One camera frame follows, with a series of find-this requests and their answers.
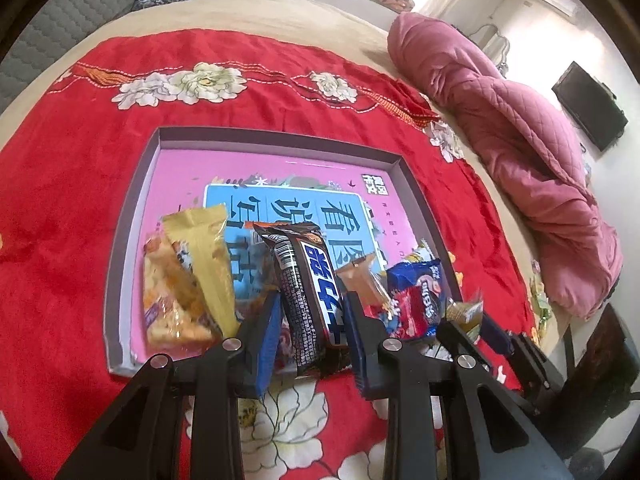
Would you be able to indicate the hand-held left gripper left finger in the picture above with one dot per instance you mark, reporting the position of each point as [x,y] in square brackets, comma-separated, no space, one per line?
[267,350]

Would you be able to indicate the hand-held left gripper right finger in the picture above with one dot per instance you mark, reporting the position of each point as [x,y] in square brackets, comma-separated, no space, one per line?
[360,350]

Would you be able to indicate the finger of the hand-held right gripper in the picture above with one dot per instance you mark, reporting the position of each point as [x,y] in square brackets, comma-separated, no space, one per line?
[452,337]
[495,335]

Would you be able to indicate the small olive snack packet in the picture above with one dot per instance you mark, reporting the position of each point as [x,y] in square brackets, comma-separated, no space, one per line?
[465,312]

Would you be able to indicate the red snack packet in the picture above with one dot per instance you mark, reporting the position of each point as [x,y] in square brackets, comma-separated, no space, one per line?
[402,311]

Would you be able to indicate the tan cake packet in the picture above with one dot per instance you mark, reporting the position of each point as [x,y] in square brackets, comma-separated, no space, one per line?
[362,280]

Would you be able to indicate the black chocolate bar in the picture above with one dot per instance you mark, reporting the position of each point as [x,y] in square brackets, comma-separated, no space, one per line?
[305,290]

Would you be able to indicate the blue cookie packet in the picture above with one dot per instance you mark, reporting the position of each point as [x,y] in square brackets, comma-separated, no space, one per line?
[406,272]

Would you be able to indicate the white yellow snack bar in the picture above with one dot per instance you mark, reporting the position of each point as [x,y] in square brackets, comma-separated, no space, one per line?
[428,252]

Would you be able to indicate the gold snack packet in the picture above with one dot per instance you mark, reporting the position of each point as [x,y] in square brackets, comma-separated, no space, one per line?
[205,260]

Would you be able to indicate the clear orange cracker packet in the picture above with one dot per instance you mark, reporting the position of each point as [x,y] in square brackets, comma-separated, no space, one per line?
[170,300]

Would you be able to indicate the pink shallow cardboard box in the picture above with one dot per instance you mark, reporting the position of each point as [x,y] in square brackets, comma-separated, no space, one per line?
[225,165]

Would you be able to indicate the dark wooden chair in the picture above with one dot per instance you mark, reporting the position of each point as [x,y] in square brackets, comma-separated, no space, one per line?
[607,360]

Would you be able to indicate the pink quilted duvet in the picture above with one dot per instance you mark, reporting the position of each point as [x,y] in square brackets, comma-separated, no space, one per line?
[525,135]

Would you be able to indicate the black flat screen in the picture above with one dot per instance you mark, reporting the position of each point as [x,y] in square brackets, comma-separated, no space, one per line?
[590,107]

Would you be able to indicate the red floral blanket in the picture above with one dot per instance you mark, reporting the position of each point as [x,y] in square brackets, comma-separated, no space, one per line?
[65,185]

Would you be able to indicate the pink patterned cloth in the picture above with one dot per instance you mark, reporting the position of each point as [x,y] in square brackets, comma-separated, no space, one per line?
[395,2]

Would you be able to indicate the grey quilted headboard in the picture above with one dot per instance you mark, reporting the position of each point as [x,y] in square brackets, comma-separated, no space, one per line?
[65,15]

